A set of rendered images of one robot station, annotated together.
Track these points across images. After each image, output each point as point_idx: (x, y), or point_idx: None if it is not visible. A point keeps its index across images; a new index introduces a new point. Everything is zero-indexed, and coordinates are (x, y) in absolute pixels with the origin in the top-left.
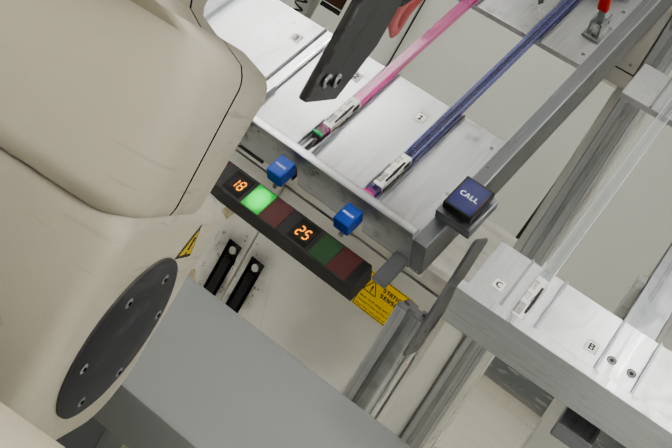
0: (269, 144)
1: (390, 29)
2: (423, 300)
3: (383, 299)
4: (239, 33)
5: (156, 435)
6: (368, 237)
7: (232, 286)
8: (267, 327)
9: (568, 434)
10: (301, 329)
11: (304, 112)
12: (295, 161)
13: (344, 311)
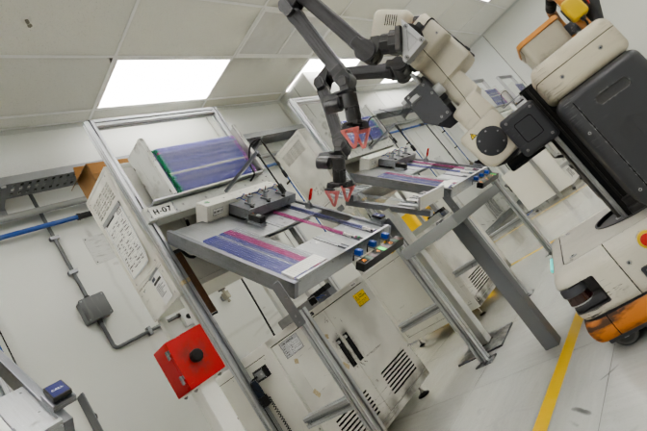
0: (362, 245)
1: (349, 197)
2: (361, 286)
3: (360, 297)
4: (317, 250)
5: (485, 194)
6: (343, 291)
7: (350, 348)
8: (364, 341)
9: (431, 212)
10: (366, 329)
11: (349, 240)
12: (368, 241)
13: (362, 311)
